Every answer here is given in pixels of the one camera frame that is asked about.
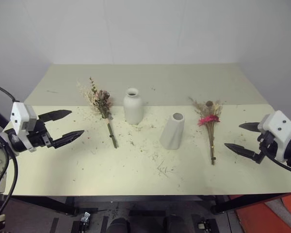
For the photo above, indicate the white conical vase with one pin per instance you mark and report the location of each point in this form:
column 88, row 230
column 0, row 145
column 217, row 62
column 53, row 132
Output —
column 173, row 133

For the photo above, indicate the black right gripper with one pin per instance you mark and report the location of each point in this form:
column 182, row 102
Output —
column 268, row 143

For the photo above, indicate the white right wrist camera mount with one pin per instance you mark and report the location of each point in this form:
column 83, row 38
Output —
column 280, row 126

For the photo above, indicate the dried red flower bouquet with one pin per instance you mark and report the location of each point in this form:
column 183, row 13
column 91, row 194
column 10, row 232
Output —
column 209, row 120

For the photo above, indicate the white bottle-shaped vase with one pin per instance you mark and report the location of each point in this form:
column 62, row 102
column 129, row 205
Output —
column 133, row 109

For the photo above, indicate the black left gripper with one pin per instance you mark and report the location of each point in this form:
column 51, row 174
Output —
column 40, row 136

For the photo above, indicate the small metal floor clamp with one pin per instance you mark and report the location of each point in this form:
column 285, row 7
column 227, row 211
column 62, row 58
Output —
column 85, row 217
column 202, row 223

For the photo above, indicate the black table frame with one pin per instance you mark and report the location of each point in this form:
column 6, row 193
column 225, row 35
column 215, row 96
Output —
column 245, row 201

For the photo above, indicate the dark rounded shape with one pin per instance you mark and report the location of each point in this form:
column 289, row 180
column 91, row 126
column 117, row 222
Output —
column 118, row 225

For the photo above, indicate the dried pink brown flower bouquet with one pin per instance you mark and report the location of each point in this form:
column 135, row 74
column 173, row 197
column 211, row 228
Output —
column 103, row 102

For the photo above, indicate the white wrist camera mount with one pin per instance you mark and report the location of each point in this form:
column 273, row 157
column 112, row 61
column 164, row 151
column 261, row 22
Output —
column 21, row 116
column 280, row 126

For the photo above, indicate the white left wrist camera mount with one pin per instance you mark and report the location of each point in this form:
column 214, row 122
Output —
column 21, row 116

